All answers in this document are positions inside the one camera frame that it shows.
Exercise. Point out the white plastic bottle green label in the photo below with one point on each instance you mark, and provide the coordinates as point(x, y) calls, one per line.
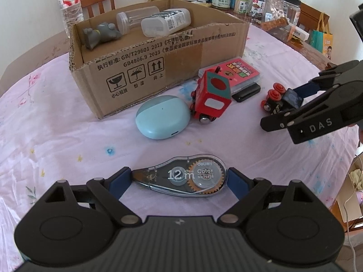
point(166, 22)

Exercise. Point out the pink card case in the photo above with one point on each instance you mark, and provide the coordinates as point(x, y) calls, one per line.
point(238, 72)

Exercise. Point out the clear plastic jar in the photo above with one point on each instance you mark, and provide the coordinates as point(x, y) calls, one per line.
point(133, 17)

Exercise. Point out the green yellow shopping bag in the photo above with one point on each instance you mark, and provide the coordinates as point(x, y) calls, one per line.
point(322, 39)

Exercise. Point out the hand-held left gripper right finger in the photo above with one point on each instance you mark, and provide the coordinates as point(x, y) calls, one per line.
point(238, 182)

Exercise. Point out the black toy train red wheels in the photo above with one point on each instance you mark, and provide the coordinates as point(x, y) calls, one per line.
point(276, 102)

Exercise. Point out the correction tape dispenser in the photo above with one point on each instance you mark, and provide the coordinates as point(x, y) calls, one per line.
point(181, 175)

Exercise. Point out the orange snack box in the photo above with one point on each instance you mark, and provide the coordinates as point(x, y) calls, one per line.
point(275, 24)

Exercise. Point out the clear water bottle red label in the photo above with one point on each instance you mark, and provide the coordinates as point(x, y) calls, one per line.
point(69, 2)

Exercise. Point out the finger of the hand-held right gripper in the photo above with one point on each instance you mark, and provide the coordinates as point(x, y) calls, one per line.
point(276, 120)
point(309, 89)

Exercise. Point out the light blue earbuds case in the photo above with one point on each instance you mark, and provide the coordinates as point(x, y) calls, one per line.
point(161, 117)

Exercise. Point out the small white box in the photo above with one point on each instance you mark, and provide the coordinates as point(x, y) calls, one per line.
point(301, 33)

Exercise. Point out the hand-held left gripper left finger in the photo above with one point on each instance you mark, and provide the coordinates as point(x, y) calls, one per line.
point(121, 181)

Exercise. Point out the pink floral cloth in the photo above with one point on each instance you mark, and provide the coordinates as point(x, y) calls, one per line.
point(56, 133)

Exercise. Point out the red toy train car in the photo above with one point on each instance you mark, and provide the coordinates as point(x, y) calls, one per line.
point(214, 96)

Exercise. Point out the large clear jar black lid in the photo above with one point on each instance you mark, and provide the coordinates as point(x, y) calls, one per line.
point(280, 8)

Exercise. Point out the stack of papers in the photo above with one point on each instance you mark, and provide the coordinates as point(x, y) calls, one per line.
point(198, 0)

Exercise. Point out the black flat box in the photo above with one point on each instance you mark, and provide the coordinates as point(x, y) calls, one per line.
point(246, 93)

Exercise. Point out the green lidded canister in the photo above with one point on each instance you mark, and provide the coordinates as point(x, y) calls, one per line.
point(241, 4)

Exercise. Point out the grey animal toy figure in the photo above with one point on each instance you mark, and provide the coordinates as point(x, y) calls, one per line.
point(102, 34)

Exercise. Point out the cardboard box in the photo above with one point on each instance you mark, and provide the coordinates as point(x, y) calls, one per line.
point(170, 59)

